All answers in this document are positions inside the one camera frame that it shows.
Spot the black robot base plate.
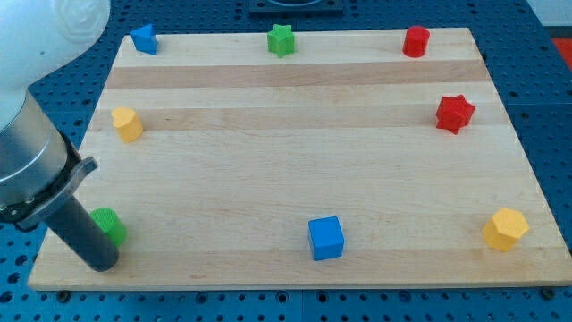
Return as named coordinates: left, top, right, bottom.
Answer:
left=245, top=0, right=344, bottom=16

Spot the yellow heart block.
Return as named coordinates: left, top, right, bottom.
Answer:
left=111, top=106, right=144, bottom=143

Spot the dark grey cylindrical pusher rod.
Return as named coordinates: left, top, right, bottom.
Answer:
left=46, top=197, right=119, bottom=272

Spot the red cylinder block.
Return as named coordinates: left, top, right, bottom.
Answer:
left=402, top=26, right=431, bottom=58

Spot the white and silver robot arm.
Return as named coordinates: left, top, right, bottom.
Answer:
left=1, top=0, right=119, bottom=272

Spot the blue triangle block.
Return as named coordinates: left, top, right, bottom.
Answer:
left=130, top=24, right=158, bottom=55

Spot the wooden board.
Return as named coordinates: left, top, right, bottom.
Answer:
left=29, top=28, right=571, bottom=291

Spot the yellow hexagon block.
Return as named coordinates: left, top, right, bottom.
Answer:
left=482, top=208, right=529, bottom=252

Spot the blue cube block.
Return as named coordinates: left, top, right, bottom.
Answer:
left=308, top=216, right=345, bottom=261

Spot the red star block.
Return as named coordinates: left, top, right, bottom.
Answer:
left=436, top=95, right=475, bottom=135

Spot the green star block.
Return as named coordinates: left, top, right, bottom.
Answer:
left=266, top=24, right=296, bottom=58

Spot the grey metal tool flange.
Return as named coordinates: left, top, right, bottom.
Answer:
left=1, top=131, right=98, bottom=232

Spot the green cylinder block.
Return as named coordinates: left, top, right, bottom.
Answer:
left=89, top=208, right=128, bottom=247

